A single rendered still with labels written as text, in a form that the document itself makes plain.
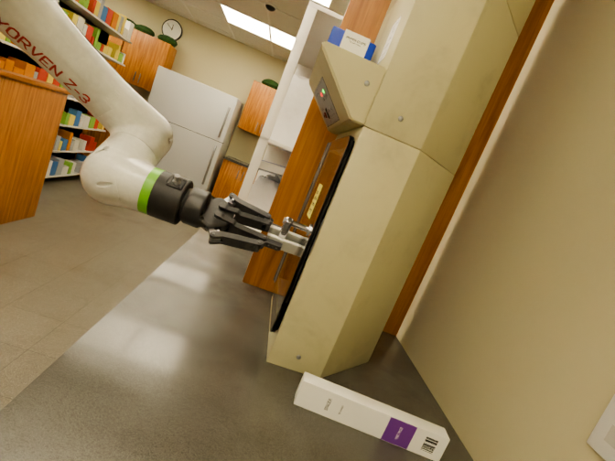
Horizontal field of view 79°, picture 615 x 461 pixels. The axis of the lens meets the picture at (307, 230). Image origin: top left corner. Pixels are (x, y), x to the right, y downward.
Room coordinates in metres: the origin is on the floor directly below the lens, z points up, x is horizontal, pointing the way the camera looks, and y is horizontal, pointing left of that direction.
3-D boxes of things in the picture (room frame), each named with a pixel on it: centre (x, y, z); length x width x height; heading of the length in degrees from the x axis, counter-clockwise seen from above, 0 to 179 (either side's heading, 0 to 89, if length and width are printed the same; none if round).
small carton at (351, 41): (0.77, 0.05, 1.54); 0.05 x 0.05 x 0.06; 4
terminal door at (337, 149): (0.82, 0.01, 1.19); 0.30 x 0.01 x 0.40; 7
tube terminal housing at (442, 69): (0.84, -0.12, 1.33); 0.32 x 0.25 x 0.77; 8
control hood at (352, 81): (0.81, 0.06, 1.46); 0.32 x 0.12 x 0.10; 8
